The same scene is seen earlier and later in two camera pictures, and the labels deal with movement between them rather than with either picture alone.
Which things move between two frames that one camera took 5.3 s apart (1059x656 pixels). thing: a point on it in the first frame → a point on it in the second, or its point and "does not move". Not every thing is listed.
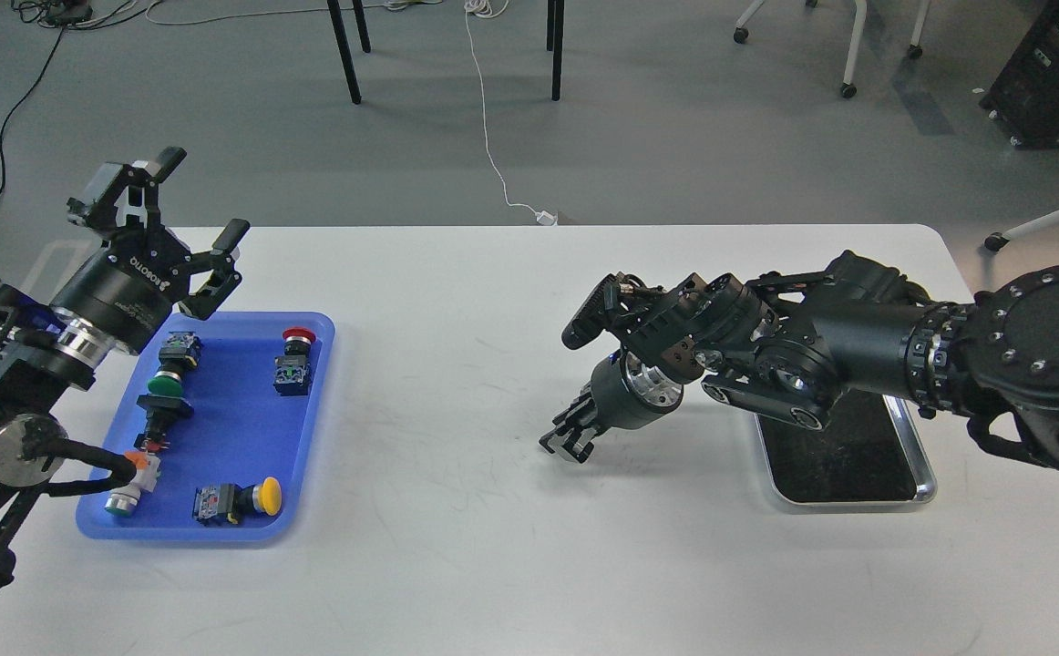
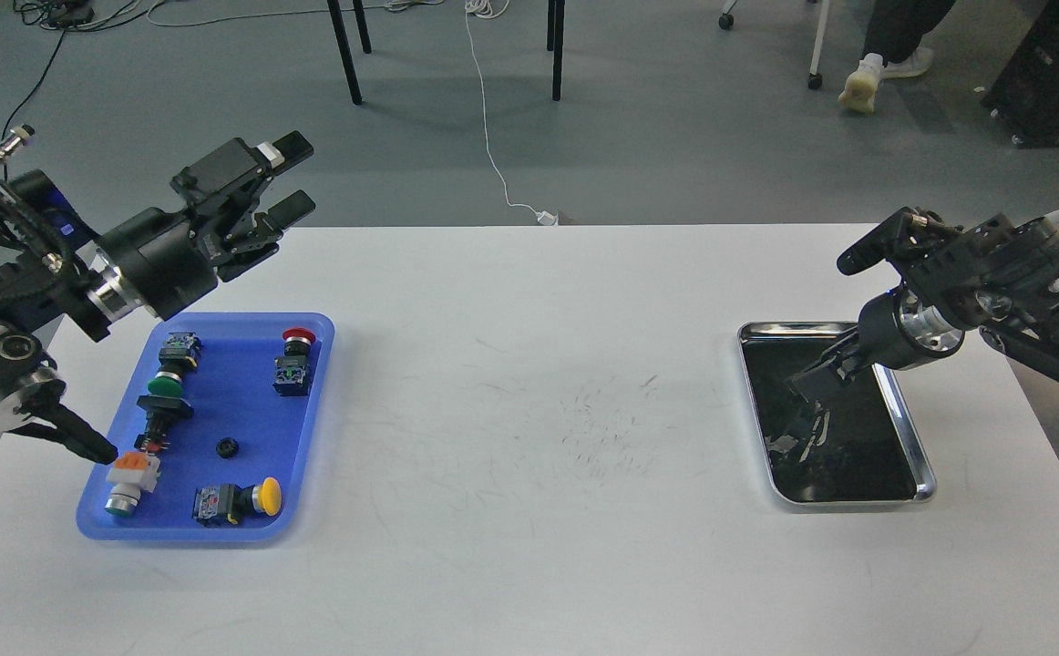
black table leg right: [555, 25] does not move
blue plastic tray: [236, 407] does not move
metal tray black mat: [872, 452] does not move
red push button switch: [293, 371] does not move
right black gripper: [623, 394] → [894, 332]
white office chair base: [848, 88] → [815, 79]
